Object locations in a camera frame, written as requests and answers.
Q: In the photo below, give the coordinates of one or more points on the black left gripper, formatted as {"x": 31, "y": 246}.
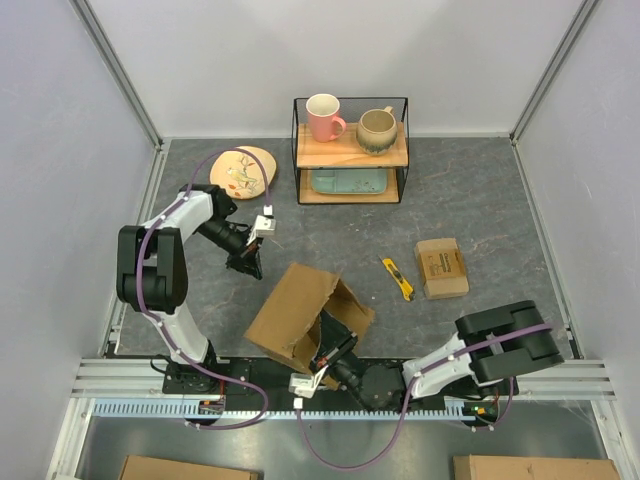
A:
{"x": 246, "y": 260}

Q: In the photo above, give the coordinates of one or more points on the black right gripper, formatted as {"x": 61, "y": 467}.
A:
{"x": 334, "y": 340}

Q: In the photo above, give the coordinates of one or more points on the brown cardboard express box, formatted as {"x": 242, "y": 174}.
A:
{"x": 287, "y": 328}

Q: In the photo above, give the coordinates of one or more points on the yellow utility knife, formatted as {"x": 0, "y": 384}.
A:
{"x": 404, "y": 285}

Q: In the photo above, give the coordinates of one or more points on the kraft scouring pads package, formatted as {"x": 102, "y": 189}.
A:
{"x": 442, "y": 268}

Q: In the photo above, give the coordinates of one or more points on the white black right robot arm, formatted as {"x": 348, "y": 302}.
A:
{"x": 487, "y": 348}

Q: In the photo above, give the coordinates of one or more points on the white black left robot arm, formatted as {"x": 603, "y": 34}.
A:
{"x": 152, "y": 274}

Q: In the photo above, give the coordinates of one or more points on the cardboard box bottom right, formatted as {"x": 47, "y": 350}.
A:
{"x": 477, "y": 467}

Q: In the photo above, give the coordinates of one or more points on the cardboard box bottom left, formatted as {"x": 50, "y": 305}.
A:
{"x": 148, "y": 468}

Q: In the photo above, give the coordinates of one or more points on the beige plate with bird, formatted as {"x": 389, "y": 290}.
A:
{"x": 240, "y": 175}

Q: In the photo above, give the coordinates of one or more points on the teal rectangular ceramic tray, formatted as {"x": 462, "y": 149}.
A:
{"x": 349, "y": 181}

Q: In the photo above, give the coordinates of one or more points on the pink ceramic mug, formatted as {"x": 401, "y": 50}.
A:
{"x": 324, "y": 119}

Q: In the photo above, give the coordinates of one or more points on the beige stoneware mug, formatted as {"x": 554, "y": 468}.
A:
{"x": 377, "y": 131}

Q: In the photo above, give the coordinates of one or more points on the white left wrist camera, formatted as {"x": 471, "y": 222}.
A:
{"x": 262, "y": 228}

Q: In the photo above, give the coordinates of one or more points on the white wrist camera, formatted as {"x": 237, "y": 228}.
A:
{"x": 304, "y": 386}
{"x": 262, "y": 228}

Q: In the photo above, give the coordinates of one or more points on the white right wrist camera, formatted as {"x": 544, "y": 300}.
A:
{"x": 304, "y": 386}

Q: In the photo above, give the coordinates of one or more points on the grey slotted cable duct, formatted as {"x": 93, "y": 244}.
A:
{"x": 195, "y": 409}

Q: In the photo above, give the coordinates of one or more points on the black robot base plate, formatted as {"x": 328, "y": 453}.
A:
{"x": 245, "y": 384}

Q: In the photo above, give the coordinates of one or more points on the black wire wooden shelf rack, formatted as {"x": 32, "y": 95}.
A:
{"x": 345, "y": 153}

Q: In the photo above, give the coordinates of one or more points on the aluminium frame rail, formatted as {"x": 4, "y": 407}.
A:
{"x": 101, "y": 41}

